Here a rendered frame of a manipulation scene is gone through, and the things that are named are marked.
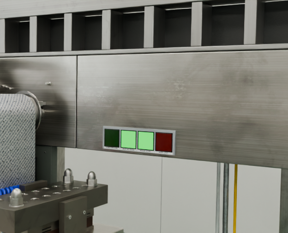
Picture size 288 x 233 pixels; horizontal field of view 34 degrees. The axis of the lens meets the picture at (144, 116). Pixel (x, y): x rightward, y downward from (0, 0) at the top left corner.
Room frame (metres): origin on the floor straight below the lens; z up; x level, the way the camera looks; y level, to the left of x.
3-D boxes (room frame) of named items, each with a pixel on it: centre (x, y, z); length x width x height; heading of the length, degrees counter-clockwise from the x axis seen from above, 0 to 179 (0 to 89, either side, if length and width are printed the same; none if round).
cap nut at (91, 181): (1.47, 0.16, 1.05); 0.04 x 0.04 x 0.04
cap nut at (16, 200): (1.20, 0.32, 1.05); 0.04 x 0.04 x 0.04
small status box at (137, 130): (1.39, 0.02, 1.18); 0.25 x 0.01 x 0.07; 59
